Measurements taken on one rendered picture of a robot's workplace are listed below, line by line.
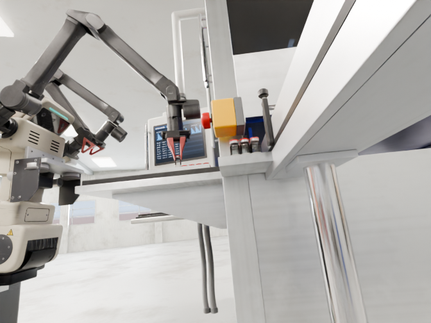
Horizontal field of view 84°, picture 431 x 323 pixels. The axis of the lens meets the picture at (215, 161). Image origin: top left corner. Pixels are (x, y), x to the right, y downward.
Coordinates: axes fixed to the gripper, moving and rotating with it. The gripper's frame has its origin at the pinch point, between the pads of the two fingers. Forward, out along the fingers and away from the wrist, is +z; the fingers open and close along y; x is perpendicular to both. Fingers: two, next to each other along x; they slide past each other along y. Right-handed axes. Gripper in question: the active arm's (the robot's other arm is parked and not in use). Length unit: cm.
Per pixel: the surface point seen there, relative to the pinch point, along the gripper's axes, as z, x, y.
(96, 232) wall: 15, 1015, -318
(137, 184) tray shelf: 11.6, -17.8, -11.9
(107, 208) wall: -77, 1017, -275
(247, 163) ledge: 13.0, -39.0, 12.0
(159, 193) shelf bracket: 13.4, -10.3, -6.7
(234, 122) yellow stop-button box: 2.3, -34.6, 12.0
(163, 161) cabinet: -22, 86, -7
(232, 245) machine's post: 29.4, -24.8, 10.0
